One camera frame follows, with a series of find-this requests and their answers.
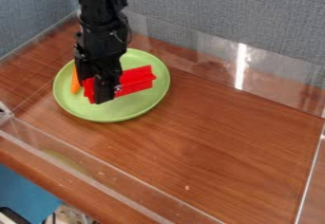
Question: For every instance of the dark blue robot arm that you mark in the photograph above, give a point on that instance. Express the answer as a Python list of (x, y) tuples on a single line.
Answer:
[(100, 11)]

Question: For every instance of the clear acrylic enclosure wall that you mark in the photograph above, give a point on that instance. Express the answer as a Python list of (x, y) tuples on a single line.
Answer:
[(228, 152)]

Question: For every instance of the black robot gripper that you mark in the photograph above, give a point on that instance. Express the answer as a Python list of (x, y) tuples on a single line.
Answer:
[(99, 47)]

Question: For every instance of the green round plate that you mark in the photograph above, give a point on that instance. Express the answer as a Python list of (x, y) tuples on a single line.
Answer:
[(125, 107)]

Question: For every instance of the orange toy carrot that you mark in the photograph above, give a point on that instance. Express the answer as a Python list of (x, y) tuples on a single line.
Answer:
[(75, 84)]

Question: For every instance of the red rectangular block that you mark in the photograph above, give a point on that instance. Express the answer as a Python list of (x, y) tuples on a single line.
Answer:
[(135, 79)]

